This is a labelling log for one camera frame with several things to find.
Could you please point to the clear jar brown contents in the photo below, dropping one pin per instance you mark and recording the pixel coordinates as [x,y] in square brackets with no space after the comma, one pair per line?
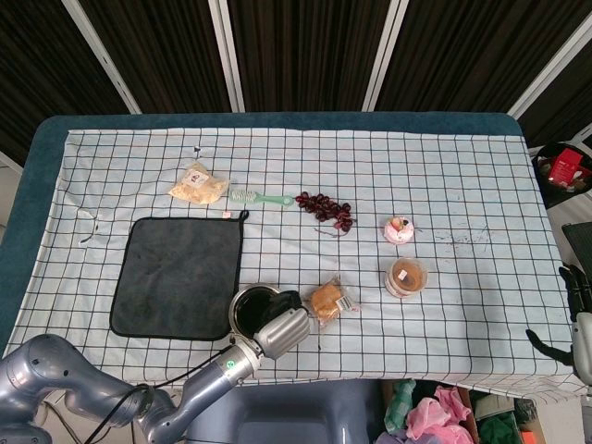
[407,276]

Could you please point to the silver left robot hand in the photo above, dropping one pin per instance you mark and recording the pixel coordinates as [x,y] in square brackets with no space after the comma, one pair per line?
[284,330]

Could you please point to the pink strawberry cake toy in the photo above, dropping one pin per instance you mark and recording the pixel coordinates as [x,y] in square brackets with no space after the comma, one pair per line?
[399,230]

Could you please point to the dark grey microfibre cloth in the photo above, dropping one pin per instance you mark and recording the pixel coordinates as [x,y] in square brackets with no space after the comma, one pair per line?
[180,277]

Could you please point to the dark red grape bunch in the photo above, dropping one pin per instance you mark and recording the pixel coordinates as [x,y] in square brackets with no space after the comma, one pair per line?
[321,205]

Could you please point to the green cloth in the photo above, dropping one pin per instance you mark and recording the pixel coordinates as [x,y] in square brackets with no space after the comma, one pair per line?
[398,400]

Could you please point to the checkered white tablecloth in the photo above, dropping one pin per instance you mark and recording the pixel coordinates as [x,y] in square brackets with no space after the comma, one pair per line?
[416,333]

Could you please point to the pink cloth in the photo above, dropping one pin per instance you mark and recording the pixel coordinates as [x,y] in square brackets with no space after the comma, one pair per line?
[437,416]

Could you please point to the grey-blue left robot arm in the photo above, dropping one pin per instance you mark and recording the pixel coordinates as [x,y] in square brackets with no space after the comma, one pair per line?
[213,377]

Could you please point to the purple cloth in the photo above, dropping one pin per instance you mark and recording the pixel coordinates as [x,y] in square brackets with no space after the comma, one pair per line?
[393,437]

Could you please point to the dark metal bowl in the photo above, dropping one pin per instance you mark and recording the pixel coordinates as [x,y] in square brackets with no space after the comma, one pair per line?
[250,310]

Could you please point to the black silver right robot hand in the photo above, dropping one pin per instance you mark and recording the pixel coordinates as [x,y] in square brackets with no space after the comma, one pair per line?
[583,342]

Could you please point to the grey-blue robot torso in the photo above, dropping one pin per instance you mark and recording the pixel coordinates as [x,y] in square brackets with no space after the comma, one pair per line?
[296,416]

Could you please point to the bag of beige flakes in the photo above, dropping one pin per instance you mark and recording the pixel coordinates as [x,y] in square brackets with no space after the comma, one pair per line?
[196,185]

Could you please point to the black waste bin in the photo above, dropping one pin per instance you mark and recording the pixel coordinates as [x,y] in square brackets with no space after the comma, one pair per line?
[550,194]

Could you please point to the red cardboard box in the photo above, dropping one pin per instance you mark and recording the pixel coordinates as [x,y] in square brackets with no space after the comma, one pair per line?
[565,167]

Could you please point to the white partition post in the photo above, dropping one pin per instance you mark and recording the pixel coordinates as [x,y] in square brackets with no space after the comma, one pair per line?
[104,57]
[383,55]
[550,69]
[227,55]

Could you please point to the green hair brush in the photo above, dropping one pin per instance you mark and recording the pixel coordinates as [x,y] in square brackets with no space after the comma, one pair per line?
[259,198]

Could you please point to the packaged bread bun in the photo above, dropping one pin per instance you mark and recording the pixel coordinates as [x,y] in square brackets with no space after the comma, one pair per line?
[325,299]

